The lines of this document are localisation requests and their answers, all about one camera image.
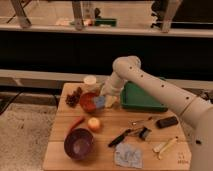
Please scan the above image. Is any blue sponge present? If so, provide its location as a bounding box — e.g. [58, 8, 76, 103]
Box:
[93, 96, 105, 109]

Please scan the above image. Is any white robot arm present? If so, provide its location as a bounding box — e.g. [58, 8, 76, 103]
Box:
[101, 56, 213, 171]

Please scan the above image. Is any red bowl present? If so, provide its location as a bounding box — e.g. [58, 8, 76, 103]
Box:
[79, 92, 100, 113]

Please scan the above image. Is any purple bowl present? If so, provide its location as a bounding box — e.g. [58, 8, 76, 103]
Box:
[64, 128, 94, 160]

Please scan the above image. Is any white lidded jar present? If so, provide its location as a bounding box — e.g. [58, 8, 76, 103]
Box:
[83, 75, 97, 92]

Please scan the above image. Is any green plastic tray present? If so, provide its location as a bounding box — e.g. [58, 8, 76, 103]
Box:
[120, 81, 168, 112]

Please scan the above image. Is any yellow red apple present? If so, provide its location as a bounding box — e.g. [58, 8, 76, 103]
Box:
[87, 117, 101, 132]

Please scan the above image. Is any orange carrot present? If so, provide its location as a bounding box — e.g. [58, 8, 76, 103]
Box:
[68, 116, 85, 134]

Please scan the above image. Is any dark grape bunch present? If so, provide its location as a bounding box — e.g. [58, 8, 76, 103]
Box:
[65, 87, 82, 107]

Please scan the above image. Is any wooden board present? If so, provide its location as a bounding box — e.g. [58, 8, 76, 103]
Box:
[43, 83, 191, 171]

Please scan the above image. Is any metal spoon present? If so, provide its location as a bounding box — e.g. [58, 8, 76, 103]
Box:
[131, 117, 153, 126]

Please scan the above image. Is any black binder clip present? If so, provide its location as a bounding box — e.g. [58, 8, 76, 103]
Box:
[138, 127, 151, 140]

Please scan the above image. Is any black rectangular block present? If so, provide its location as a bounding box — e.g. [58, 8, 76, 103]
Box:
[156, 116, 178, 129]

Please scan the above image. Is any blue patterned cloth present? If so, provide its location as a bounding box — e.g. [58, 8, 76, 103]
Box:
[114, 143, 142, 169]

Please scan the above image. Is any green box in background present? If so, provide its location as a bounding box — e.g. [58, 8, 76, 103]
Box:
[95, 18, 117, 27]

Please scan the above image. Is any yellow handled tool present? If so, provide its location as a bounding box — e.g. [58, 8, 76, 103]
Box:
[153, 137, 178, 160]

